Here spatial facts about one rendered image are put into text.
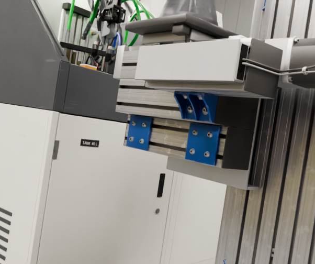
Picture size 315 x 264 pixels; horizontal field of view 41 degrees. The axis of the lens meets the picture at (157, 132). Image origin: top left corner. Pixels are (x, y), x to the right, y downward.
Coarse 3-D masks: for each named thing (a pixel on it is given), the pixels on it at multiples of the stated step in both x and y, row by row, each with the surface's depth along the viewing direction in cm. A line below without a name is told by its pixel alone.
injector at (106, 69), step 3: (108, 51) 179; (111, 51) 179; (108, 54) 179; (111, 54) 180; (105, 57) 180; (108, 57) 179; (111, 57) 180; (105, 60) 179; (108, 60) 179; (111, 60) 178; (105, 63) 179; (108, 63) 179; (111, 63) 179; (105, 66) 180; (108, 66) 180; (105, 69) 180; (108, 69) 180; (105, 72) 180; (108, 72) 181
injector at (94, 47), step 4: (96, 44) 173; (92, 48) 173; (96, 48) 173; (92, 52) 173; (96, 52) 173; (92, 56) 173; (96, 56) 172; (92, 60) 173; (96, 60) 173; (92, 64) 173
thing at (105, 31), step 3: (102, 21) 169; (105, 21) 168; (102, 24) 169; (105, 24) 168; (102, 27) 169; (105, 27) 168; (102, 30) 169; (105, 30) 168; (108, 30) 167; (99, 33) 169; (102, 33) 169; (105, 33) 168; (108, 33) 167; (99, 36) 170; (102, 36) 169; (102, 39) 170; (102, 42) 170
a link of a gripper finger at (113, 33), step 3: (111, 24) 172; (108, 27) 172; (111, 27) 171; (111, 30) 171; (114, 30) 170; (111, 33) 171; (114, 33) 170; (105, 36) 171; (108, 36) 172; (111, 36) 171; (114, 36) 170; (105, 39) 171; (108, 39) 172; (105, 42) 171
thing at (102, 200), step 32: (64, 128) 135; (96, 128) 146; (64, 160) 137; (96, 160) 147; (128, 160) 160; (160, 160) 175; (64, 192) 138; (96, 192) 149; (128, 192) 162; (160, 192) 177; (64, 224) 140; (96, 224) 151; (128, 224) 164; (160, 224) 180; (64, 256) 142; (96, 256) 153; (128, 256) 167; (160, 256) 183
